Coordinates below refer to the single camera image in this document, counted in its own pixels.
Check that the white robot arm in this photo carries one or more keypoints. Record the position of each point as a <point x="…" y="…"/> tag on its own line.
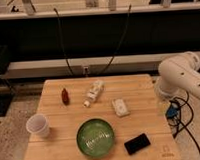
<point x="179" y="71"/>

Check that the clear plastic bottle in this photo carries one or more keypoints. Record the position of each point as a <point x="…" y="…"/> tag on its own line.
<point x="93" y="93"/>

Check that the black smartphone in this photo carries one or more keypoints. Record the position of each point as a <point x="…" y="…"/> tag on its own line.
<point x="136" y="144"/>

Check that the white plastic cup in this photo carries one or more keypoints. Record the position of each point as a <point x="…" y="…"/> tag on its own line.
<point x="38" y="125"/>

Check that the blue power adapter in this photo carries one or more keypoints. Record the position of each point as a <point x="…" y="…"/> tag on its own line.
<point x="172" y="110"/>

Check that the black equipment at left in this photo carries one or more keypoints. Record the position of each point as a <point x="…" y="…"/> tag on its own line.
<point x="6" y="91"/>

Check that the white wall outlet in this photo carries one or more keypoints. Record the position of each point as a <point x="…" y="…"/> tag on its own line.
<point x="85" y="70"/>

